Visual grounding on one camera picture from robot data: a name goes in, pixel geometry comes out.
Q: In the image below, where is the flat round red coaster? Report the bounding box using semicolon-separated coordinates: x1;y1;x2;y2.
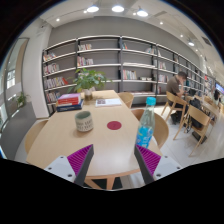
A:
106;120;123;131

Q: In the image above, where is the dark blue book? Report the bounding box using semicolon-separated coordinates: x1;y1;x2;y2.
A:
56;101;85;113

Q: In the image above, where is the red book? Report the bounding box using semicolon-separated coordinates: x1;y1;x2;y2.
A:
57;98;82;107

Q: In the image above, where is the round-backed wooden chair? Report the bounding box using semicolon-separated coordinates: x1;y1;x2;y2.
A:
24;118;50;155
130;108;170;150
117;91;135;109

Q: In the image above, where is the green potted plant white pot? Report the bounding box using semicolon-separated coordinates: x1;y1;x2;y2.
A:
67;68;108;101

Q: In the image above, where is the clear bottle with teal cap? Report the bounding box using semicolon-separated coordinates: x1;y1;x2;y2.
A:
135;96;157;149

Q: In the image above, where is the small green potted plant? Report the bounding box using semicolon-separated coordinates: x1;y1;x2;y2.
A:
14;91;29;108

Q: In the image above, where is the group of ceiling lights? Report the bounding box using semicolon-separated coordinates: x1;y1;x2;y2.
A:
54;3;198;48

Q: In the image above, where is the pink-covered book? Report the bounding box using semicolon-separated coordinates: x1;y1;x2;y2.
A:
58;93;82;101

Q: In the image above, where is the grey shelf unit with books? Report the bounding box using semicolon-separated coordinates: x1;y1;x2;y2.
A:
41;34;214;116

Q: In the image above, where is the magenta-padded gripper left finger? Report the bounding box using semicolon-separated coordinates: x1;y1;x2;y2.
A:
44;144;95;187

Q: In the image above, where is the white patterned booklet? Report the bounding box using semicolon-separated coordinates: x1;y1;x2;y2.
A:
94;97;123;108

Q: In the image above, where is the black backpack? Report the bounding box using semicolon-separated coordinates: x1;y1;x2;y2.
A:
188;97;204;129

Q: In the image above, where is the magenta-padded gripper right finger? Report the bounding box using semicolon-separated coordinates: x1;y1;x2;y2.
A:
133;143;183;185

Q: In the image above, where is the person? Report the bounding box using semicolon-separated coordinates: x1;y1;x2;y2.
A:
165;70;189;124
212;89;223;104

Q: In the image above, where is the green patterned ceramic mug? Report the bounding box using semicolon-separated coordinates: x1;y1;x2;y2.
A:
74;110;95;133

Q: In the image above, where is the slatted wooden chair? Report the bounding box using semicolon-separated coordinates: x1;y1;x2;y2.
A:
161;91;188;126
173;104;212;158

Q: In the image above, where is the glass window panel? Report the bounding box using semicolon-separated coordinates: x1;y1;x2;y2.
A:
0;37;30;134

